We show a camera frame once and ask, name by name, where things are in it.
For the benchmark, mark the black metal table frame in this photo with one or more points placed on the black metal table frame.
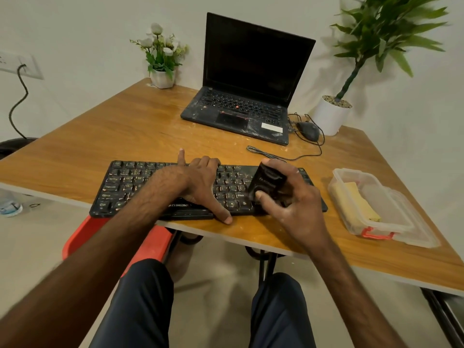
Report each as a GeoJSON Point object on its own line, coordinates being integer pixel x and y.
{"type": "Point", "coordinates": [266, 266]}

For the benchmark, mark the person's right hand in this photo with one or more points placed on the person's right hand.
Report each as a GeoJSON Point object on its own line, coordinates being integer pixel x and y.
{"type": "Point", "coordinates": [304, 210]}

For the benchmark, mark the person's left little finger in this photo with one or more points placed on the person's left little finger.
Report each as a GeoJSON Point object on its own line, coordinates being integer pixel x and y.
{"type": "Point", "coordinates": [181, 157]}

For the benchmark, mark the clear plastic water bottle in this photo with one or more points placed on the clear plastic water bottle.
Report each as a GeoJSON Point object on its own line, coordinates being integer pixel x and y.
{"type": "Point", "coordinates": [9, 206]}

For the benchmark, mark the black laptop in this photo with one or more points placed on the black laptop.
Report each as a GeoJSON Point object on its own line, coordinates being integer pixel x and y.
{"type": "Point", "coordinates": [253, 57]}

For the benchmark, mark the person's left forearm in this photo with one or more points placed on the person's left forearm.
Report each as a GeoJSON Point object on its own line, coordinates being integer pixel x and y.
{"type": "Point", "coordinates": [90, 257]}

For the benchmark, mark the person's leg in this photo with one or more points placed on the person's leg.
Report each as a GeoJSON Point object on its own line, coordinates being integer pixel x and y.
{"type": "Point", "coordinates": [141, 308]}
{"type": "Point", "coordinates": [281, 315]}

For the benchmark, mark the person's right leg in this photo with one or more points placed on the person's right leg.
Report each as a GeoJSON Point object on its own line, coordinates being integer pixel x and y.
{"type": "Point", "coordinates": [281, 315]}

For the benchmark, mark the black round stool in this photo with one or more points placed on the black round stool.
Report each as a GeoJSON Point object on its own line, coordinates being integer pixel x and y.
{"type": "Point", "coordinates": [14, 145]}

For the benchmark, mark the white flowers in white pot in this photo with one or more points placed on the white flowers in white pot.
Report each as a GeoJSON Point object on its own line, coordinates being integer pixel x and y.
{"type": "Point", "coordinates": [162, 74]}

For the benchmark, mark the red plastic chair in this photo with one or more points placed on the red plastic chair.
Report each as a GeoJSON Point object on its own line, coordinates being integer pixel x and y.
{"type": "Point", "coordinates": [83, 235]}

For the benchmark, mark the white wall socket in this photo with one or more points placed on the white wall socket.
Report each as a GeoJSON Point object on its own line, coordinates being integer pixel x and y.
{"type": "Point", "coordinates": [11, 63]}

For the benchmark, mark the green plant in white pot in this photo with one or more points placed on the green plant in white pot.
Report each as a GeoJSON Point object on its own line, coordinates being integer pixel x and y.
{"type": "Point", "coordinates": [330, 117]}

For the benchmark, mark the yellow cloth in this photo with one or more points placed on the yellow cloth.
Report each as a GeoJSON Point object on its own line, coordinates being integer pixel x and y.
{"type": "Point", "coordinates": [353, 202]}

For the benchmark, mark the person's left leg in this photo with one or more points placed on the person's left leg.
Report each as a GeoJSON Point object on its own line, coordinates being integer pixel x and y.
{"type": "Point", "coordinates": [141, 308]}

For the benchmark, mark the black metal table leg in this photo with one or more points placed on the black metal table leg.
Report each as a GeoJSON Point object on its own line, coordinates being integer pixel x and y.
{"type": "Point", "coordinates": [447, 317]}

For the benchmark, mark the person's left thumb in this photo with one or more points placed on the person's left thumb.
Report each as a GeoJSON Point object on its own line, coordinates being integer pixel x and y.
{"type": "Point", "coordinates": [219, 210]}

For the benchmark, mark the black computer mouse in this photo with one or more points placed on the black computer mouse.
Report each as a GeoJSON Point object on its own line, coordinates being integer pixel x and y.
{"type": "Point", "coordinates": [309, 131]}

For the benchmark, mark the black computer keyboard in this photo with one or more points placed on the black computer keyboard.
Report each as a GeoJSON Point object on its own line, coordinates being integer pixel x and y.
{"type": "Point", "coordinates": [123, 184]}

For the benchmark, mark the person's left foot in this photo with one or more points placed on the person's left foot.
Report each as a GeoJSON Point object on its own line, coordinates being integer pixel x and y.
{"type": "Point", "coordinates": [181, 259]}

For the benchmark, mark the person's right forearm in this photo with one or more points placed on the person's right forearm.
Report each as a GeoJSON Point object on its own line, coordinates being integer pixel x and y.
{"type": "Point", "coordinates": [348, 293]}

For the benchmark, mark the clear plastic container lid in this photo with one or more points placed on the clear plastic container lid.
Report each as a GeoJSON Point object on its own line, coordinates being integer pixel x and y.
{"type": "Point", "coordinates": [420, 231]}

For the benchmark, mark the clear plastic container red clasp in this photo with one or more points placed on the clear plastic container red clasp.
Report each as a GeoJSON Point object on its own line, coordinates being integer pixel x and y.
{"type": "Point", "coordinates": [384, 202]}

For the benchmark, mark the person's left hand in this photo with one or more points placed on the person's left hand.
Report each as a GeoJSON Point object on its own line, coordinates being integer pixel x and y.
{"type": "Point", "coordinates": [192, 183]}

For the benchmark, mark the small black pouch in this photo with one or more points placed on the small black pouch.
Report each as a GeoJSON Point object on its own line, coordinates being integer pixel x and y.
{"type": "Point", "coordinates": [267, 181]}

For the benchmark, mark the person's right thumb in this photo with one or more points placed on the person's right thumb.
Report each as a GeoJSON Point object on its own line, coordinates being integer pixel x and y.
{"type": "Point", "coordinates": [268, 203]}

